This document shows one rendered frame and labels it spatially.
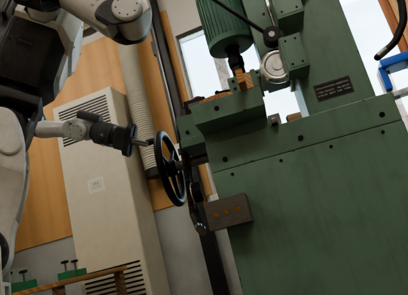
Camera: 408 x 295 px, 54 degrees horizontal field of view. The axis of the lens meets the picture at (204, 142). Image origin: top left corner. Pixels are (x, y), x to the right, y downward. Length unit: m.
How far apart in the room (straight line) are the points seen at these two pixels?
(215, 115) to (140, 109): 1.90
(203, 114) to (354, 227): 0.53
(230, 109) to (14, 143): 0.60
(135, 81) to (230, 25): 1.68
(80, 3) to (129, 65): 2.06
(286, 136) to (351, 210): 0.28
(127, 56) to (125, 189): 1.04
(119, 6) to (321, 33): 0.71
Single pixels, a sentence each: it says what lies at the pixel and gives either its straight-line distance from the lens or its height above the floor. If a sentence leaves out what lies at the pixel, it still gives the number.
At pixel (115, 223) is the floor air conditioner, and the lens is 2.87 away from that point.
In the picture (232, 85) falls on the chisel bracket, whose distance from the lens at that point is 1.49.
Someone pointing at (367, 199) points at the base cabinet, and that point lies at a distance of 1.23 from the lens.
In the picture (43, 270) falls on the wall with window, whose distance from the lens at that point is 3.61.
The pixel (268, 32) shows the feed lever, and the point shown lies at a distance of 1.42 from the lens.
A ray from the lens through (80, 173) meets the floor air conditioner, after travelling 3.05.
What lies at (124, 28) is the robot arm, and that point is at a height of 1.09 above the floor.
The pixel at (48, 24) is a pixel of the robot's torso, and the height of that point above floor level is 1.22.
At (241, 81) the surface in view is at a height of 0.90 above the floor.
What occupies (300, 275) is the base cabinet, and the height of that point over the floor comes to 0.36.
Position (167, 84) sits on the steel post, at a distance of 3.10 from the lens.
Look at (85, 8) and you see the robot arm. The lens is 1.14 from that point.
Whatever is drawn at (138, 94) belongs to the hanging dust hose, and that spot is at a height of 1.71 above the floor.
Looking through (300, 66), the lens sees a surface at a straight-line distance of 1.33.
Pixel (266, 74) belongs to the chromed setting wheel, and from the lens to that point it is 1.38.
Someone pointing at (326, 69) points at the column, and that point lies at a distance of 1.42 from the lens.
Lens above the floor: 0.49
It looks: 15 degrees up
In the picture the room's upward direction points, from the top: 14 degrees counter-clockwise
